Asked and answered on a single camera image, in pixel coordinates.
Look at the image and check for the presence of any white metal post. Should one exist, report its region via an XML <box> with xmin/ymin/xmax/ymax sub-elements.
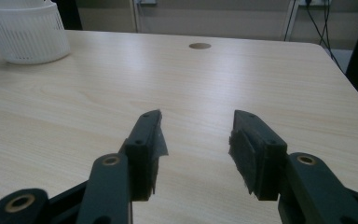
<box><xmin>130</xmin><ymin>0</ymin><xmax>142</xmax><ymax>34</ymax></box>
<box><xmin>281</xmin><ymin>0</ymin><xmax>300</xmax><ymax>42</ymax></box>

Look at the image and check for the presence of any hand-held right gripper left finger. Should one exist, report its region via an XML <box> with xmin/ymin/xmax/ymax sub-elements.
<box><xmin>124</xmin><ymin>109</ymin><xmax>169</xmax><ymax>202</ymax></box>

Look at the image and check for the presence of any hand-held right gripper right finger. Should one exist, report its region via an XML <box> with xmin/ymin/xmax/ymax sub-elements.
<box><xmin>228</xmin><ymin>109</ymin><xmax>289</xmax><ymax>201</ymax></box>

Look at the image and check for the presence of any black cable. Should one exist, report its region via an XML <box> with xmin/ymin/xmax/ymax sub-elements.
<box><xmin>304</xmin><ymin>0</ymin><xmax>345</xmax><ymax>73</ymax></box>
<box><xmin>319</xmin><ymin>0</ymin><xmax>331</xmax><ymax>48</ymax></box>

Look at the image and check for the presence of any round table cable grommet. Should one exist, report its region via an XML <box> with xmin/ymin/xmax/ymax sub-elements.
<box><xmin>188</xmin><ymin>42</ymin><xmax>213</xmax><ymax>50</ymax></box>

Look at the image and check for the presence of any white slotted plastic basket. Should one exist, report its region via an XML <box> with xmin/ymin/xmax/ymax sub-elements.
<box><xmin>0</xmin><ymin>0</ymin><xmax>72</xmax><ymax>65</ymax></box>

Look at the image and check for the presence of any dark panel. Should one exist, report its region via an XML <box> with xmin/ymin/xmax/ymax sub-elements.
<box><xmin>55</xmin><ymin>0</ymin><xmax>84</xmax><ymax>31</ymax></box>

